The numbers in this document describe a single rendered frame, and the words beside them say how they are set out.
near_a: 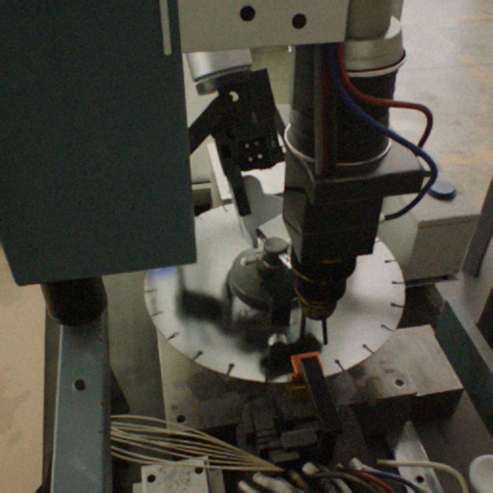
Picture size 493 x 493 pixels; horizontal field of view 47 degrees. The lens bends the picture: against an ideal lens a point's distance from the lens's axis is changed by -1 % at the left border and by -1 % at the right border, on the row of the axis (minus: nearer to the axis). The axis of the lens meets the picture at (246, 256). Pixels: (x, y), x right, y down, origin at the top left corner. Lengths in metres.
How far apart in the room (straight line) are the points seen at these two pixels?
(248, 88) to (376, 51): 0.35
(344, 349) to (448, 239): 0.40
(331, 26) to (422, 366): 0.61
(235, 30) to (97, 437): 0.34
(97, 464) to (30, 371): 0.48
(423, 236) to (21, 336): 0.67
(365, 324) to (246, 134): 0.26
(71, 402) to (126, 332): 0.45
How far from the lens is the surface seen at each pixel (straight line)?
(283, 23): 0.29
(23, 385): 0.93
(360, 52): 0.37
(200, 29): 0.28
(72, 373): 0.54
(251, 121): 0.71
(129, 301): 1.00
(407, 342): 0.86
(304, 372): 0.60
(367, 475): 0.62
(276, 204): 0.71
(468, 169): 2.87
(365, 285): 0.74
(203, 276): 0.74
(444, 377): 0.83
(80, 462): 0.48
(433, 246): 1.00
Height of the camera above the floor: 1.46
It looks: 42 degrees down
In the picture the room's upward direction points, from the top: straight up
